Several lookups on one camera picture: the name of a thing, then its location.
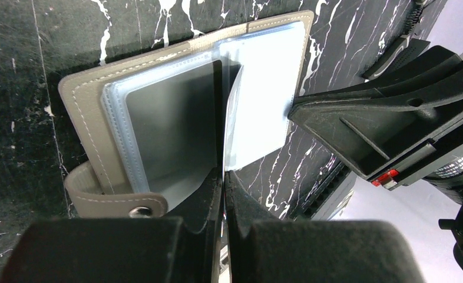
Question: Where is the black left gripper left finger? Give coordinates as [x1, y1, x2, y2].
[0, 168, 223, 282]

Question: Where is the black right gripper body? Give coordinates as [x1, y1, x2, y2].
[372, 125, 463, 270]

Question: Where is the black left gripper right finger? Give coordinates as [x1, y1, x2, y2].
[223, 171, 424, 282]

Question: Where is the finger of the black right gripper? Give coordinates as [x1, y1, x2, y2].
[288, 46, 463, 180]

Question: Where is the grey leather card holder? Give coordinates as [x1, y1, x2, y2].
[58, 10, 315, 218]

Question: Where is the black VIP credit card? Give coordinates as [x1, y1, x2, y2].
[213, 57, 242, 172]

